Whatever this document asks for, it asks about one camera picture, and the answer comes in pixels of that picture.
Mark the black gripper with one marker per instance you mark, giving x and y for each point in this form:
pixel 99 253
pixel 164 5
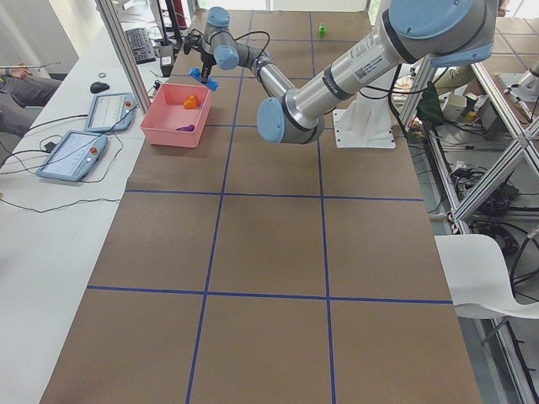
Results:
pixel 205 62

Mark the long blue block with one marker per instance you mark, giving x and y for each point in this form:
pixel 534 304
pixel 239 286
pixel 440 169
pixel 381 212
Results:
pixel 209 82

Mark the orange block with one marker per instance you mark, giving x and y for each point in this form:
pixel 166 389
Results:
pixel 192 102

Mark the purple long block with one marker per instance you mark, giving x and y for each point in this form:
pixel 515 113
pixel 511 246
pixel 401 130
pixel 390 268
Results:
pixel 187 128

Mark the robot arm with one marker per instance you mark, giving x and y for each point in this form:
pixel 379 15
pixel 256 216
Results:
pixel 452 33

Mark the pink plastic box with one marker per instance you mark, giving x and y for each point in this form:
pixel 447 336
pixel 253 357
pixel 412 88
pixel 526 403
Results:
pixel 167 113

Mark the black keyboard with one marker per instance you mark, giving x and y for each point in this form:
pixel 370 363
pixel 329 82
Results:
pixel 140 45

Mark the far blue teach pendant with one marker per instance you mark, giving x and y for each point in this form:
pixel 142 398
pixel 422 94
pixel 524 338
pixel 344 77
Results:
pixel 110 112

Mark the blue teach pendant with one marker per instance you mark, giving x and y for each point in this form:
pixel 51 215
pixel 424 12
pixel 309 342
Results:
pixel 110 112
pixel 74 156

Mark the black computer mouse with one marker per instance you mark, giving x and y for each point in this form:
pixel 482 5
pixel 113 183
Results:
pixel 98 87

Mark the near blue teach pendant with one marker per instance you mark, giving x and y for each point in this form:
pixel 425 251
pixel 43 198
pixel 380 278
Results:
pixel 74 156

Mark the seated person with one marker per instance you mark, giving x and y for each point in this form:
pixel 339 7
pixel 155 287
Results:
pixel 20 90

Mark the white paper sheet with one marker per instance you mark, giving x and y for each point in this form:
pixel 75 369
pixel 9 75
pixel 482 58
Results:
pixel 478 278

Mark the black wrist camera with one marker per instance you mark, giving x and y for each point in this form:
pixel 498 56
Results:
pixel 193 42

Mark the aluminium frame post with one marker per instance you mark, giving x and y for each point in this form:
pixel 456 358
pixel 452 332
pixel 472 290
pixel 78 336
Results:
pixel 123 51

